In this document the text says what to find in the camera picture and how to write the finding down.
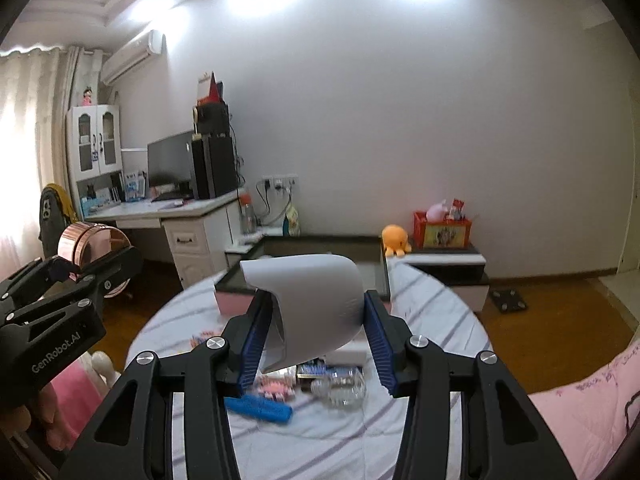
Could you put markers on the blue plastic case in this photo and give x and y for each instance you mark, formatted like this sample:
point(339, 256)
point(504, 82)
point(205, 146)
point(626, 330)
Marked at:
point(260, 409)

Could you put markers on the rose gold round tin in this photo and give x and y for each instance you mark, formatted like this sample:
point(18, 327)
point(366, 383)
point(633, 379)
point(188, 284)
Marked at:
point(80, 245)

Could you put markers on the snack bag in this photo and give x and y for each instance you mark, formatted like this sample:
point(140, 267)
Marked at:
point(291, 221)

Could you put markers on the beige curtain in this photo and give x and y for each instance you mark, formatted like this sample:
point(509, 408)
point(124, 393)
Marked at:
point(30, 150)

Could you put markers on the small doll figure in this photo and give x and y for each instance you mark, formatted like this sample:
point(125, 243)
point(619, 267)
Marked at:
point(88, 96)

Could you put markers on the pink storage box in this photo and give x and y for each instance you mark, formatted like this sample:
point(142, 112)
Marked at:
point(232, 304)

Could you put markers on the pink plush toy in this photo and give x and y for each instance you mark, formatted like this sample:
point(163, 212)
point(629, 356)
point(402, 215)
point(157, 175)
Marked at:
point(437, 211)

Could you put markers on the striped white table cover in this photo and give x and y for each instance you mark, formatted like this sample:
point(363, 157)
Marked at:
point(350, 440)

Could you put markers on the black bathroom scale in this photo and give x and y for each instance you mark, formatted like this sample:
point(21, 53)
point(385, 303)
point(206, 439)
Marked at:
point(507, 301)

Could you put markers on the white desk with drawers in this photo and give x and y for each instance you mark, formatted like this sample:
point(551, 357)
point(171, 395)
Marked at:
point(200, 240)

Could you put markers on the red plastic crate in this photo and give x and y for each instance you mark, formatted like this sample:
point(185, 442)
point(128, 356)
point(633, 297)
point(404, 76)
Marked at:
point(442, 235)

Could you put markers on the clear bottle red cap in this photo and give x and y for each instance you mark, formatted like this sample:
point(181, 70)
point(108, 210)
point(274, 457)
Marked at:
point(247, 215)

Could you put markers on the black computer monitor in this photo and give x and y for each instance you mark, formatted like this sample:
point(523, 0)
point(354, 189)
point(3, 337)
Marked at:
point(167, 160)

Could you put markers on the white hutch cabinet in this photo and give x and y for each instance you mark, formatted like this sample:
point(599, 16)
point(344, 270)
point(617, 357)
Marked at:
point(95, 145)

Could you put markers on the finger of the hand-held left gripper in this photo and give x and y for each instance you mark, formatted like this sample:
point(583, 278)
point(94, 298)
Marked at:
point(35, 272)
point(112, 270)

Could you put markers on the pink hair clip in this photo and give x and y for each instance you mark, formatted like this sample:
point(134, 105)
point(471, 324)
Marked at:
point(275, 390)

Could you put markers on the pink printed quilt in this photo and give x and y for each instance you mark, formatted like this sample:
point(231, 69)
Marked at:
point(575, 410)

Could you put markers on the pink blanket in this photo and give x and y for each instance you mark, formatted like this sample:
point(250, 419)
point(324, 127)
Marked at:
point(70, 410)

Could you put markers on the cream plush toy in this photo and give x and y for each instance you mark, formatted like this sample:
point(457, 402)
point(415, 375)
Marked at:
point(104, 367)

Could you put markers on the red desk calendar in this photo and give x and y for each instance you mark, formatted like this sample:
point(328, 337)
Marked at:
point(210, 91)

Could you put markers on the black office chair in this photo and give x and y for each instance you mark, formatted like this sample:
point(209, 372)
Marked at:
point(50, 220)

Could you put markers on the white wall outlet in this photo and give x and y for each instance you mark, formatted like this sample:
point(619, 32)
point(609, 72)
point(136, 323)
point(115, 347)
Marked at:
point(280, 180)

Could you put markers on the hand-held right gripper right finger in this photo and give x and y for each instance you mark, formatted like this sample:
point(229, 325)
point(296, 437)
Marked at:
point(381, 345)

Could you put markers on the black computer tower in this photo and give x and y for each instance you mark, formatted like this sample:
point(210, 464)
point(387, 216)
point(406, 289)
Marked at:
point(215, 167)

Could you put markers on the orange octopus plush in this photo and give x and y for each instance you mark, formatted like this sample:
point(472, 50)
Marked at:
point(396, 239)

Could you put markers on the blue printed small box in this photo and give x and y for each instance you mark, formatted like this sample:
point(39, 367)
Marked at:
point(327, 369)

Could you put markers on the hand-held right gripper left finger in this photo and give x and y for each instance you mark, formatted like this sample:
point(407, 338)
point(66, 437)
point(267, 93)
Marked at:
point(250, 345)

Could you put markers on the low black white cabinet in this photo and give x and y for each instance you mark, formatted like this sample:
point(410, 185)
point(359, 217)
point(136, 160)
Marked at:
point(450, 261)

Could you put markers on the white air conditioner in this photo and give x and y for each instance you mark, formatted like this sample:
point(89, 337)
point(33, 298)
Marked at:
point(130, 57)

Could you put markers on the black keyboard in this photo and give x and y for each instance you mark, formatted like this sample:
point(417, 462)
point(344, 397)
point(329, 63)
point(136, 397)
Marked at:
point(167, 196)

